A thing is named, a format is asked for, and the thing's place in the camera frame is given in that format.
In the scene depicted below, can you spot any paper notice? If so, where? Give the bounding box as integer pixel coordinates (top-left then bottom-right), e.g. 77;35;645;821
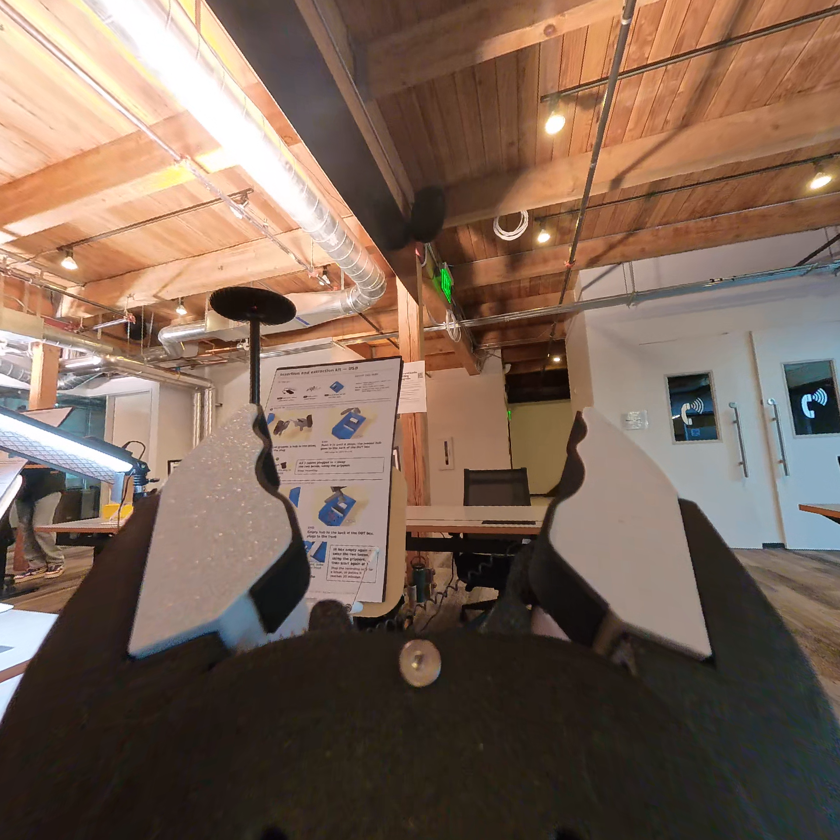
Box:
396;359;428;415

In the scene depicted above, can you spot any led panel desk lamp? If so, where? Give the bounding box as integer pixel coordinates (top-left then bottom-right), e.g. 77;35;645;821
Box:
0;404;153;506

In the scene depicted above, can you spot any black office chair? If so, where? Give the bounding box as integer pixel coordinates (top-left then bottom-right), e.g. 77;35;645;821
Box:
462;467;532;508

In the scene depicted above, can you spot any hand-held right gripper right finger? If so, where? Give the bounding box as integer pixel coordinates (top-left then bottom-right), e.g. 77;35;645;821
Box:
528;407;714;660

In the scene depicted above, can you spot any black disc on pole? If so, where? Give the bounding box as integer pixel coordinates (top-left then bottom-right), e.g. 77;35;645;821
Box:
209;286;298;406

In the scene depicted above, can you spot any black fuzzy ball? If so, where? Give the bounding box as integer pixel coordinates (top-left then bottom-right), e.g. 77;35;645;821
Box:
410;185;448;244

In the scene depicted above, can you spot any long fluorescent ceiling lamp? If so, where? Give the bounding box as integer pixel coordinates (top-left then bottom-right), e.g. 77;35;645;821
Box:
72;0;322;221

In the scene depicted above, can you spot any instruction poster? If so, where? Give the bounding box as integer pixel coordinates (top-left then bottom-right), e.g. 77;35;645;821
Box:
262;356;403;605

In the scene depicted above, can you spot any silver air duct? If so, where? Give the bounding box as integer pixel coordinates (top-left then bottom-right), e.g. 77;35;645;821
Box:
156;157;389;370

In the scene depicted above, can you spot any white door with phone sign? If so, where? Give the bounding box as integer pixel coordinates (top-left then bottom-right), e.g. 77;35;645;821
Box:
750;323;840;553
640;330;757;551

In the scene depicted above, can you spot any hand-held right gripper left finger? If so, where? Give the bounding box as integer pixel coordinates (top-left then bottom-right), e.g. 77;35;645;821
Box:
128;402;311;658

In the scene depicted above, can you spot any wooden post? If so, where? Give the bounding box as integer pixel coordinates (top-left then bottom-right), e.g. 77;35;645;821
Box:
395;272;432;595

